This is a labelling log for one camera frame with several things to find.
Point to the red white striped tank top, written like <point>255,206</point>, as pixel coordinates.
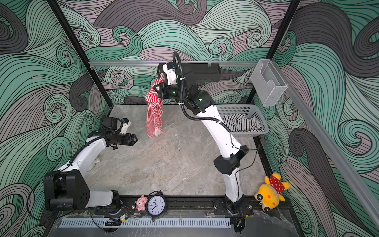
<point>154,110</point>

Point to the aluminium wall rail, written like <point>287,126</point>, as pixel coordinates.
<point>149,63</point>
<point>361,190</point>

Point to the yellow plush toy red shirt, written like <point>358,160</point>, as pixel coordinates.
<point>269,194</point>

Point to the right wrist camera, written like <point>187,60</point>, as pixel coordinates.
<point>170,70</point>

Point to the black wall shelf tray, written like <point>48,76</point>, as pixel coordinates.
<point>199,72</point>

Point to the black white striped tank top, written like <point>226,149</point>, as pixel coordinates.
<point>240,123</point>

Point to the white slotted cable duct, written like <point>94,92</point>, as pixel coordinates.
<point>149,223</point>

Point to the pink plush toy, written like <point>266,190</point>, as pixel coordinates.
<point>141,203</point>

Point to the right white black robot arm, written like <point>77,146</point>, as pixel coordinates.
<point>198,105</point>

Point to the aluminium right wall rail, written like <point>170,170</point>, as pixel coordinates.
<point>361,190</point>

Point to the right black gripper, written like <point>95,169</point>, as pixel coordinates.
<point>167,91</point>

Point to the white plastic laundry basket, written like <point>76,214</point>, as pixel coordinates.
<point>249,111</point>

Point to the clear acrylic wall holder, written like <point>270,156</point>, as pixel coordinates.
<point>269,82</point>

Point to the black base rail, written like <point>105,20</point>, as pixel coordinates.
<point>218,205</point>

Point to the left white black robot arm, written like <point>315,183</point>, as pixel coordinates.
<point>66,188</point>

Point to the black round alarm clock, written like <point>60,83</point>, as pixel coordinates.
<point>156,205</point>

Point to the aluminium back wall rail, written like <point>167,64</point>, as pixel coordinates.
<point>149,63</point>

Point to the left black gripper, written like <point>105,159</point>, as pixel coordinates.
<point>130,141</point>

